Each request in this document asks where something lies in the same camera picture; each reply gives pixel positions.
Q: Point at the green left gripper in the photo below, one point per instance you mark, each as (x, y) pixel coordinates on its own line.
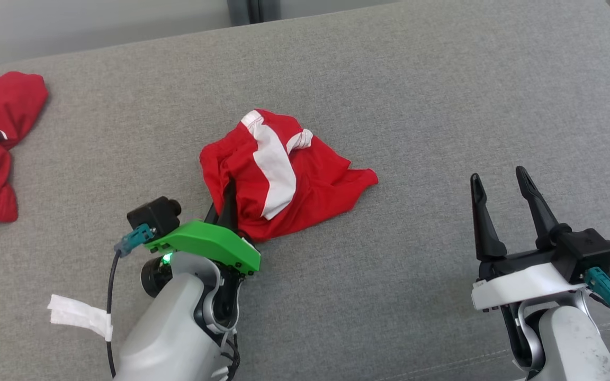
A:
(204, 244)

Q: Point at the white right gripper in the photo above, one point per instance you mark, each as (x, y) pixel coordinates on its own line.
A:
(517, 283)

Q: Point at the red shorts white stripe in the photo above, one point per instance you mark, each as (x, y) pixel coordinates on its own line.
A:
(315, 180)

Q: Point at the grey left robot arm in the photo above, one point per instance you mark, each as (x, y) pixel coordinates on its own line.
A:
(172, 328)

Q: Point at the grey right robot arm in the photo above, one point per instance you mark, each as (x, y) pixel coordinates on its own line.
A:
(570, 344)

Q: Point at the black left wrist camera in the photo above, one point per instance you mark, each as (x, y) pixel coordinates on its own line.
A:
(154, 214)

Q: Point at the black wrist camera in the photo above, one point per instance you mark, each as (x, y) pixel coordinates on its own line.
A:
(585, 251)
(154, 214)

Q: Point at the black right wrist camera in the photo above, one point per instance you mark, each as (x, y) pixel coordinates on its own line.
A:
(585, 251)

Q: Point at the teal left camera connector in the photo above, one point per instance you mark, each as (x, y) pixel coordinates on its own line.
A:
(134, 238)

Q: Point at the teal camera connector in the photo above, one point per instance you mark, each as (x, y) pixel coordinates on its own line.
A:
(607, 291)
(134, 238)

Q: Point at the teal right camera connector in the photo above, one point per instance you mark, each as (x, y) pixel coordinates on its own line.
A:
(607, 291)

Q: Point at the grey background post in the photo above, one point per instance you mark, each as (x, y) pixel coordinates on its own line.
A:
(252, 10)

